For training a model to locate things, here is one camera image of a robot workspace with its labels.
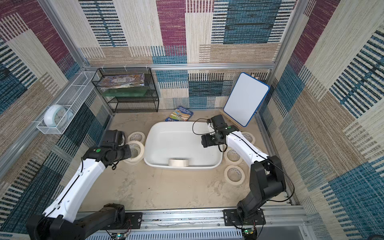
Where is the masking tape roll five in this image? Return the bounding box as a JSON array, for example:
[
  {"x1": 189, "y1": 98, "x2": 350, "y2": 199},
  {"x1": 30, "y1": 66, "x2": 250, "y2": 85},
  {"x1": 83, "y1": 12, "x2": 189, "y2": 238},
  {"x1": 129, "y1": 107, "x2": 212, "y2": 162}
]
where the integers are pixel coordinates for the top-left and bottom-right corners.
[{"x1": 123, "y1": 141, "x2": 145, "y2": 166}]

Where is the masking tape roll two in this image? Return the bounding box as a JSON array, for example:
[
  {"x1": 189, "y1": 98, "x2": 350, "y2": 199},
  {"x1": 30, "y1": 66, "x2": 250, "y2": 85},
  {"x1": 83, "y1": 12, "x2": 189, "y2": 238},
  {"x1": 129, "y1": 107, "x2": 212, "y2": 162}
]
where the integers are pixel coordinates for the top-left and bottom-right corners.
[{"x1": 128, "y1": 131, "x2": 146, "y2": 145}]

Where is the masking tape roll four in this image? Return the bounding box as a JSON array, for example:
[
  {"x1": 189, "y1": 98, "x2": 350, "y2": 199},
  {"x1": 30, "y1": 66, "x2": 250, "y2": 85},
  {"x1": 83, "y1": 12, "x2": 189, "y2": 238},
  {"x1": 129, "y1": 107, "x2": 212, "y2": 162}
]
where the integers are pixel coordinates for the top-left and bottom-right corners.
[{"x1": 224, "y1": 148, "x2": 243, "y2": 166}]

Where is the masking tape roll eleven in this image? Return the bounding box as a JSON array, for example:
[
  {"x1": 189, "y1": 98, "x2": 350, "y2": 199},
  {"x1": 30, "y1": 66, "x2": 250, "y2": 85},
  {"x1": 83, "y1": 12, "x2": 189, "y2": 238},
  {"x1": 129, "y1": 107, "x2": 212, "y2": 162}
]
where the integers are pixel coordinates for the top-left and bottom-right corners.
[{"x1": 242, "y1": 131, "x2": 256, "y2": 145}]

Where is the masking tape roll nine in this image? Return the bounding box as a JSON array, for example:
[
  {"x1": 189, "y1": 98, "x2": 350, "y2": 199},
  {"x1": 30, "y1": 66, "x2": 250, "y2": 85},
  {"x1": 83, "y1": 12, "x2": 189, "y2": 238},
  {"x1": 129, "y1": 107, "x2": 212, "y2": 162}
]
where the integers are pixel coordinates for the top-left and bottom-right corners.
[{"x1": 224, "y1": 165, "x2": 246, "y2": 186}]

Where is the masking tape roll eight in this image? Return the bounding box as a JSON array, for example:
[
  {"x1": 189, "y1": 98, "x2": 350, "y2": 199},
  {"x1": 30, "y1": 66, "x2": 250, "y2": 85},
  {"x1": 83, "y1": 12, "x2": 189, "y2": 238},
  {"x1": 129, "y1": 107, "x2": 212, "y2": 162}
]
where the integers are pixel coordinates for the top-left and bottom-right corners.
[{"x1": 168, "y1": 159, "x2": 189, "y2": 168}]

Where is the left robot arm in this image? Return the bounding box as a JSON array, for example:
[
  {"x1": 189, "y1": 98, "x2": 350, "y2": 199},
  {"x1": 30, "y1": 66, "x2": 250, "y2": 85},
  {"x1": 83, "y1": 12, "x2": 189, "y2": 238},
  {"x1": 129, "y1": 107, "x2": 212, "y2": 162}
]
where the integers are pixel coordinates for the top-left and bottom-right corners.
[{"x1": 26, "y1": 145, "x2": 132, "y2": 240}]

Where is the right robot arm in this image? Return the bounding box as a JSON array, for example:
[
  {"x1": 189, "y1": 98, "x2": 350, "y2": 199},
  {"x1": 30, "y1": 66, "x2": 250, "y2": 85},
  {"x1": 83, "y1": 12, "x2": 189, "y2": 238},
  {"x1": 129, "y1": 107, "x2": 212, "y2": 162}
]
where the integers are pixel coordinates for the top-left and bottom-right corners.
[{"x1": 201, "y1": 131, "x2": 286, "y2": 223}]

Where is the white plastic storage box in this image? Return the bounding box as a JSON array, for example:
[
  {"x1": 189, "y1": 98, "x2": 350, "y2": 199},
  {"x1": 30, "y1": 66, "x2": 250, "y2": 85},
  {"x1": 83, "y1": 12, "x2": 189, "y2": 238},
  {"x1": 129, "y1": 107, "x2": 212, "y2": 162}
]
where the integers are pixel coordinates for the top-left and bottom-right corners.
[{"x1": 144, "y1": 122, "x2": 223, "y2": 170}]

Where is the colourful puzzle box on shelf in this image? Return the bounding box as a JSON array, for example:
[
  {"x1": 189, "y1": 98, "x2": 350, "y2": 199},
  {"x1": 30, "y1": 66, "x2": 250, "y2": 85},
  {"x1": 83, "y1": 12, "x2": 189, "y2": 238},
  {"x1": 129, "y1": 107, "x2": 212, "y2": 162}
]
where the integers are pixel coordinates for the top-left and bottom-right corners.
[{"x1": 96, "y1": 74, "x2": 145, "y2": 89}]

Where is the wooden easel stand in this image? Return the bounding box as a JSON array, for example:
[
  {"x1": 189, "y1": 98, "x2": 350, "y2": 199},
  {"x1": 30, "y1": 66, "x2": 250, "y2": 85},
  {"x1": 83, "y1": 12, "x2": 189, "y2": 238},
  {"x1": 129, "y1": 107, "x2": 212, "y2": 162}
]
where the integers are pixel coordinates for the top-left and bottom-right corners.
[{"x1": 219, "y1": 109, "x2": 242, "y2": 128}]

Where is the blue treehouse book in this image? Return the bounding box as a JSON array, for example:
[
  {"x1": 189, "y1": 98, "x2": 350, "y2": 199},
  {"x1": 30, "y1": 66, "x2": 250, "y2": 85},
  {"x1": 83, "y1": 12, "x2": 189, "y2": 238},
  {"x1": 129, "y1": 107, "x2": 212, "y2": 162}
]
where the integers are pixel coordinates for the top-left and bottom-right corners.
[{"x1": 165, "y1": 106, "x2": 194, "y2": 122}]

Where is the blue framed whiteboard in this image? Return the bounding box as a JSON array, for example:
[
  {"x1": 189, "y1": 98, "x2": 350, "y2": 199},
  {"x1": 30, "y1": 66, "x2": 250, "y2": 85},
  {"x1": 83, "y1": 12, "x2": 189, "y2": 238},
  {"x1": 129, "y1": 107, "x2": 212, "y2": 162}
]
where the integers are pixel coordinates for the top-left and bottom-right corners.
[{"x1": 224, "y1": 73, "x2": 270, "y2": 127}]

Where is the green board on shelf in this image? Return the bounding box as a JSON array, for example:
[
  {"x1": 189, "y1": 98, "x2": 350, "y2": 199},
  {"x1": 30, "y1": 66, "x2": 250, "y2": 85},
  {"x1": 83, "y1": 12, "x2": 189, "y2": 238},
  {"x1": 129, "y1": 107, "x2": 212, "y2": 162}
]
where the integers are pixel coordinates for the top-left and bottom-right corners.
[{"x1": 102, "y1": 87, "x2": 149, "y2": 97}]

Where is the white round alarm clock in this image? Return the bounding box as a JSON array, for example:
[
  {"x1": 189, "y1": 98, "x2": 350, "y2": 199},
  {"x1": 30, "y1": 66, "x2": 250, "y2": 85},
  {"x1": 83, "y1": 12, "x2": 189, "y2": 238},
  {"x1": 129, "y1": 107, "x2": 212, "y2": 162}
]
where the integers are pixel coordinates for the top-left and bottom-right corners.
[{"x1": 44, "y1": 105, "x2": 74, "y2": 129}]

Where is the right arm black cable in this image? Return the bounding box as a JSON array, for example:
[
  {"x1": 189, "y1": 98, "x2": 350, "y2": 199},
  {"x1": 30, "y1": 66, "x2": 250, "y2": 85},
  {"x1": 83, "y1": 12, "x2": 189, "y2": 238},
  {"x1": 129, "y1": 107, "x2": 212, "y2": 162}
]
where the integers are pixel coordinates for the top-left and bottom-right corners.
[{"x1": 191, "y1": 118, "x2": 296, "y2": 203}]

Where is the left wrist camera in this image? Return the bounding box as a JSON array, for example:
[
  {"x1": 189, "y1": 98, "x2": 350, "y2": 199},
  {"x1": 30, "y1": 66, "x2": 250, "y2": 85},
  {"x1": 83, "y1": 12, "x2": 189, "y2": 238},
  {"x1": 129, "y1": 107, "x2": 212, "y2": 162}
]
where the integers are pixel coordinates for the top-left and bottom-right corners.
[{"x1": 100, "y1": 130, "x2": 125, "y2": 148}]

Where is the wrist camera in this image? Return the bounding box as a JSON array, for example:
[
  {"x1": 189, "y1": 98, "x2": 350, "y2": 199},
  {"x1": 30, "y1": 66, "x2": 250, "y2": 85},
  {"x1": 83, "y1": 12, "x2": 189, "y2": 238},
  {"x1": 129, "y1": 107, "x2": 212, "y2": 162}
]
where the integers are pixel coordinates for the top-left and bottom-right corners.
[
  {"x1": 100, "y1": 130, "x2": 125, "y2": 148},
  {"x1": 210, "y1": 115, "x2": 228, "y2": 132}
]

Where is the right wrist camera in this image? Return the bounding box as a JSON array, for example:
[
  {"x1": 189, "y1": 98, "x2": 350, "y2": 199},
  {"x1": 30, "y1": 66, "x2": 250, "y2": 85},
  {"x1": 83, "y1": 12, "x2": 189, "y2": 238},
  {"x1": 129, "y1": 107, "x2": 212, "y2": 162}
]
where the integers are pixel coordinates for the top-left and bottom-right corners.
[{"x1": 210, "y1": 115, "x2": 228, "y2": 132}]

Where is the black wire shelf rack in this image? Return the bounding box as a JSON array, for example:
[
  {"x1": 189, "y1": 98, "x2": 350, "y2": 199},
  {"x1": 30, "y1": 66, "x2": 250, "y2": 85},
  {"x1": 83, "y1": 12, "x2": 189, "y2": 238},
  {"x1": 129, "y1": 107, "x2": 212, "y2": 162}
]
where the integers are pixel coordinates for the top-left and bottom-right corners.
[{"x1": 92, "y1": 67, "x2": 160, "y2": 114}]

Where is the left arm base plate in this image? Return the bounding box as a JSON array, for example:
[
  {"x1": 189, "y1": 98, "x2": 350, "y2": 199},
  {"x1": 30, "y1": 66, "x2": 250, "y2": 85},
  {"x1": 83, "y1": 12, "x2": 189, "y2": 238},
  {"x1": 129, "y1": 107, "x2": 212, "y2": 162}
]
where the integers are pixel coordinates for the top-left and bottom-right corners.
[{"x1": 121, "y1": 212, "x2": 143, "y2": 230}]

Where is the white wire wall basket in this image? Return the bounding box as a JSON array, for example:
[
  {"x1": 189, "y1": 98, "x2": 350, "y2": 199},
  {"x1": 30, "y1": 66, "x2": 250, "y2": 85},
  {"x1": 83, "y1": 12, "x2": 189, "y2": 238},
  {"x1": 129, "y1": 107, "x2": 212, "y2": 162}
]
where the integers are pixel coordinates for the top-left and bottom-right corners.
[{"x1": 37, "y1": 71, "x2": 95, "y2": 135}]

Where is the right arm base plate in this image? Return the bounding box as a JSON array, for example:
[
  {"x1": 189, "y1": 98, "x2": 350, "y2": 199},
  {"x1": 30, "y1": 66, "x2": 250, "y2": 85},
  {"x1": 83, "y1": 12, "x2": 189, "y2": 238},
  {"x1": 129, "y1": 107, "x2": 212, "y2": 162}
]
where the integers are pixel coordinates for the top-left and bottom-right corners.
[{"x1": 223, "y1": 209, "x2": 266, "y2": 228}]

